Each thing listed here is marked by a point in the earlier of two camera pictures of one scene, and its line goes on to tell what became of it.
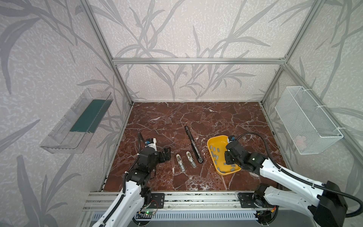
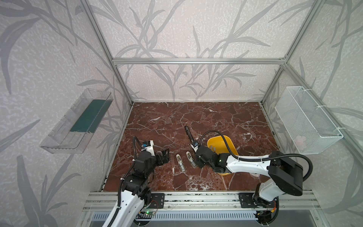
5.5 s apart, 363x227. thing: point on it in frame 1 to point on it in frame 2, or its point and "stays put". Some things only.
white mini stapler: (180, 162) stays put
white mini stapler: (191, 159) stays put
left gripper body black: (143, 147) stays put
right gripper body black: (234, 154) to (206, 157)
